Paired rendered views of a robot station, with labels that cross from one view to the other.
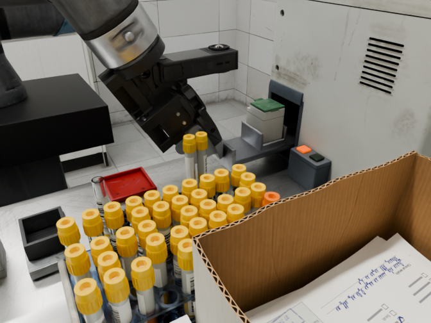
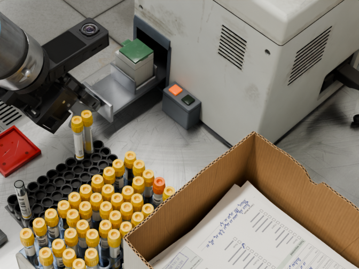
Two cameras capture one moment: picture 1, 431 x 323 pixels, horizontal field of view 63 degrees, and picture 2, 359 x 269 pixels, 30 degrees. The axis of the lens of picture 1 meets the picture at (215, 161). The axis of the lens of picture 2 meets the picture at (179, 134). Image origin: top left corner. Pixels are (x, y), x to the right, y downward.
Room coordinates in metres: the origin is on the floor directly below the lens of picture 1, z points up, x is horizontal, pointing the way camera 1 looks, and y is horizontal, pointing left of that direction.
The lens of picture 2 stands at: (-0.21, 0.10, 1.72)
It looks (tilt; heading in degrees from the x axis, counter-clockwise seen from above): 52 degrees down; 340
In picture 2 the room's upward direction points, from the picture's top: 6 degrees clockwise
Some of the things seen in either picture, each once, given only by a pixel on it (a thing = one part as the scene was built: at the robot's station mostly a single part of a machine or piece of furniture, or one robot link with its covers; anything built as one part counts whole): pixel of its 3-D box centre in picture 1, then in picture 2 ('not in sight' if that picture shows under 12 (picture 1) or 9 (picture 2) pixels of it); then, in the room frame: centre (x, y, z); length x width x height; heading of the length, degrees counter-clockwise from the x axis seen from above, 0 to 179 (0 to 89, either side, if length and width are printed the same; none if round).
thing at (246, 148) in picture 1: (273, 134); (143, 69); (0.53, -0.10, 0.92); 0.21 x 0.07 x 0.05; 119
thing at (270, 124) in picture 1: (264, 124); (134, 64); (0.51, -0.08, 0.95); 0.05 x 0.04 x 0.06; 29
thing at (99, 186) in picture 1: (106, 216); (24, 204); (0.31, 0.12, 0.93); 0.01 x 0.01 x 0.10
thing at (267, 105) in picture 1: (265, 104); (134, 49); (0.51, -0.08, 0.98); 0.05 x 0.04 x 0.01; 29
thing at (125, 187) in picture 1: (127, 184); (9, 150); (0.44, 0.13, 0.88); 0.07 x 0.07 x 0.01; 29
